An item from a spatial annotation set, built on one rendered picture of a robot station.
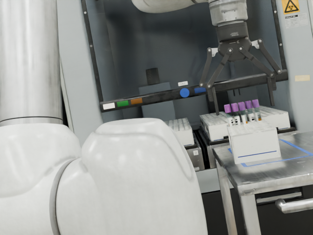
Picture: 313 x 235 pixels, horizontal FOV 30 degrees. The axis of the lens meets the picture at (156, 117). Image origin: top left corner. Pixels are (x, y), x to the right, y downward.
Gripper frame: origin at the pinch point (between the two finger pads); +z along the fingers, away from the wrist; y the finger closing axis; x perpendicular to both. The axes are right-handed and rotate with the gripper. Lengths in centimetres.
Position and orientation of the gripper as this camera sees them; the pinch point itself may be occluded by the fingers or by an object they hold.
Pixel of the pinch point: (244, 106)
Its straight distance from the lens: 145.7
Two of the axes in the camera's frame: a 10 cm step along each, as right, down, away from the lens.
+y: 9.8, -1.7, -1.0
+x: 0.9, -0.7, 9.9
